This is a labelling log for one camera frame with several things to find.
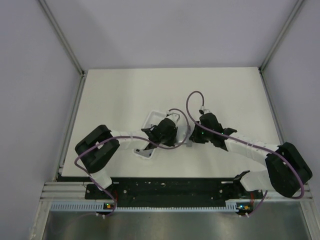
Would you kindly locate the white plastic basket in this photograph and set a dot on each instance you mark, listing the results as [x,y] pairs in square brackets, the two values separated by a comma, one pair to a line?
[152,120]

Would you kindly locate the right aluminium frame post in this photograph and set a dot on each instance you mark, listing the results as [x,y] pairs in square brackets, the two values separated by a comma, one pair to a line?
[298,6]

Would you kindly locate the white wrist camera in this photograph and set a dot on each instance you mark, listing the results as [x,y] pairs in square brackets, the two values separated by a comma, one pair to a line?
[203,110]
[175,117]

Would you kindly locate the left aluminium frame post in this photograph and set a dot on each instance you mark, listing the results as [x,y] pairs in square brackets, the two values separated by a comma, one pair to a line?
[60,36]

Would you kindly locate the aluminium frame post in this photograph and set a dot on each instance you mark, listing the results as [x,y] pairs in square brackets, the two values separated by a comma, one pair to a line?
[60,36]
[298,6]

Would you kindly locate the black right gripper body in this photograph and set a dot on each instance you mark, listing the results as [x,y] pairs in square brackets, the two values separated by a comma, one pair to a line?
[201,136]

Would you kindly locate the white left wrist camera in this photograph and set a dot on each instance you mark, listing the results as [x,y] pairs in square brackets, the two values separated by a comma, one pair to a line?
[175,117]

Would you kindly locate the white slotted cable duct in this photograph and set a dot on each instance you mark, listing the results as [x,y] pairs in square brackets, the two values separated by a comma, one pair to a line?
[101,207]

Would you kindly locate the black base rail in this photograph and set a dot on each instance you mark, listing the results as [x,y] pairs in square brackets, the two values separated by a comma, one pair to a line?
[166,192]

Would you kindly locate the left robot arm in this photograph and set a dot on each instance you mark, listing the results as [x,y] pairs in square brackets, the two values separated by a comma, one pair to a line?
[98,147]

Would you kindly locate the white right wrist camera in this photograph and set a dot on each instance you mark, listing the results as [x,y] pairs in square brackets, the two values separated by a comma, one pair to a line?
[203,110]

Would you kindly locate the grey card holder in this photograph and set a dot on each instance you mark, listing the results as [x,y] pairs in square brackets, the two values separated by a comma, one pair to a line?
[189,144]

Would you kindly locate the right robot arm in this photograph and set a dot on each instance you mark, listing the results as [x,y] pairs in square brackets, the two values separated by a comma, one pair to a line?
[285,170]

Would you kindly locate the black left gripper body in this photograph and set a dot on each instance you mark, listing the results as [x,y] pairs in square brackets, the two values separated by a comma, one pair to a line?
[169,140]

